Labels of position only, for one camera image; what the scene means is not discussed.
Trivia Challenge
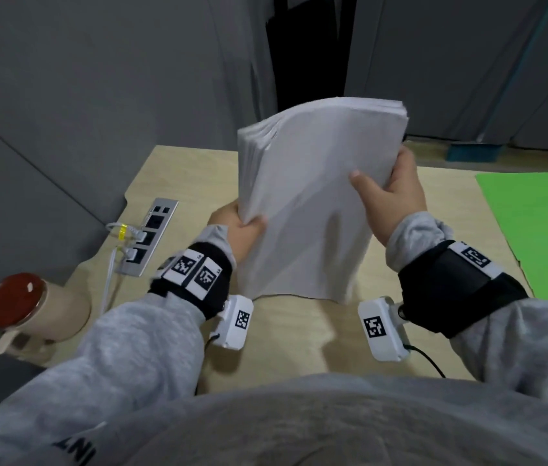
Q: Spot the person's right hand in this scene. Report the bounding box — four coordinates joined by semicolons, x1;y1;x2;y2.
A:
349;146;427;248

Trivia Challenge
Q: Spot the person's left hand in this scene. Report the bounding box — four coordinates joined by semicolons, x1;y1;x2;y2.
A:
207;200;268;266

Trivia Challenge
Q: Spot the stack of white paper sheets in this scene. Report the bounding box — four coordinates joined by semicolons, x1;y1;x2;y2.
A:
237;97;410;305

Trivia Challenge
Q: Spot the person's left forearm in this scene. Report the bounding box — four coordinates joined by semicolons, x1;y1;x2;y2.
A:
0;224;237;452

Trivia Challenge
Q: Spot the person's right forearm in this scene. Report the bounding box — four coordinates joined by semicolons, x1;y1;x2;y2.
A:
385;211;548;413

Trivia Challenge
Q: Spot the silver desk power socket panel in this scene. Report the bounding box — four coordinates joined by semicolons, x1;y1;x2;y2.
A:
115;198;179;276

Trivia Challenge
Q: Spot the blue broom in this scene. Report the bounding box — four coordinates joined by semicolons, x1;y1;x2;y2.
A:
447;0;548;163

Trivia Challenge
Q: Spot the green mat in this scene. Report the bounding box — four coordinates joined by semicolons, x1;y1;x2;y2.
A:
475;172;548;306

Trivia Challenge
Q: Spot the person's grey sweatshirt torso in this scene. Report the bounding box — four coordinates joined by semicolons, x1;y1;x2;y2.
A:
51;373;548;466

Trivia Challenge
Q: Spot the grey partition panel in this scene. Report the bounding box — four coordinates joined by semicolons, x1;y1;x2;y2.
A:
0;0;280;228

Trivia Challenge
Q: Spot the beige jug with red lid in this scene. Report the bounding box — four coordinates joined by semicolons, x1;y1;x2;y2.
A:
0;273;92;360

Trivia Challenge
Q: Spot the black left wrist strap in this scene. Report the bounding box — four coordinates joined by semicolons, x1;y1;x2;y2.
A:
150;243;233;320

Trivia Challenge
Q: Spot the black wrist strap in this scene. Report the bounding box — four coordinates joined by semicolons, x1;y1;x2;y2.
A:
150;243;233;320
397;240;530;339

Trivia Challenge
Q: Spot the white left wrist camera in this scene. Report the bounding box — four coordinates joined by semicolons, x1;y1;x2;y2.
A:
210;295;254;349

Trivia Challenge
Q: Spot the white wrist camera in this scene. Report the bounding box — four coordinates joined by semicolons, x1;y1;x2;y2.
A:
358;297;412;361
210;295;254;349

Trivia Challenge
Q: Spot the white cable with yellow tag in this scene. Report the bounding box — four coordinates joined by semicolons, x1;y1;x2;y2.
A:
105;222;144;240

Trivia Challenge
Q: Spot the black right wrist strap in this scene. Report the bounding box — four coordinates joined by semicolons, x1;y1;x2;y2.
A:
397;240;530;339

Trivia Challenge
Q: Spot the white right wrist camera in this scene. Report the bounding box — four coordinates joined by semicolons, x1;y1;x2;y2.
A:
358;297;412;361

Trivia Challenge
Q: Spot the white plug cable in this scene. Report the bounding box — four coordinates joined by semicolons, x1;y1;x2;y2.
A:
101;245;137;313

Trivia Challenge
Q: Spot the black camera cable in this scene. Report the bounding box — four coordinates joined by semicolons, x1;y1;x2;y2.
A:
403;345;447;379

